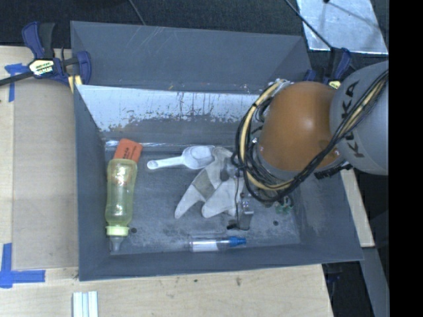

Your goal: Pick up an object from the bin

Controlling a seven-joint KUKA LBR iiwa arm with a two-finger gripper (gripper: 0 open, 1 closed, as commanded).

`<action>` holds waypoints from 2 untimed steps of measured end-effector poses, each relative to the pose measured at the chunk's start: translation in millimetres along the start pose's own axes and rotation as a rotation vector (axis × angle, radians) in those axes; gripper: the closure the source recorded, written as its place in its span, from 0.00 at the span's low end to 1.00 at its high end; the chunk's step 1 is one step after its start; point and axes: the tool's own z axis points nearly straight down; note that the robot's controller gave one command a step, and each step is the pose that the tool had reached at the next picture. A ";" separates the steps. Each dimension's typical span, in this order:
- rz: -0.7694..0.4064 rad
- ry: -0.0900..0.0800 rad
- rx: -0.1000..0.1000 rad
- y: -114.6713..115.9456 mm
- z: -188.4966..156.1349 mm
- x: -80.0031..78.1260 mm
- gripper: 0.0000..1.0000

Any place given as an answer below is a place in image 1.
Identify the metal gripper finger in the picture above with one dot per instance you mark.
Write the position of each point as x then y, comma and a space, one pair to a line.
246, 220
246, 205

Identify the orange flat block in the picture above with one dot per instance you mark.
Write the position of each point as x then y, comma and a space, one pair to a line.
129, 150

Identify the white plastic scoop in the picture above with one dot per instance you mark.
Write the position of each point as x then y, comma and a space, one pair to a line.
185, 160

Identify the grey metal bin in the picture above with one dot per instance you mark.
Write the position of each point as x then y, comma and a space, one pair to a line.
185, 58

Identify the yellow clear baby bottle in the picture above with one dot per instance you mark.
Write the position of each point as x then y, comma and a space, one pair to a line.
120, 197

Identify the clear tube with blue cap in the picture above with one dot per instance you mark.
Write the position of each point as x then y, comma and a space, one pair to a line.
211, 245

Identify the pale wood flat board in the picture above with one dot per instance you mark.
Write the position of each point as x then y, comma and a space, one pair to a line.
43, 177

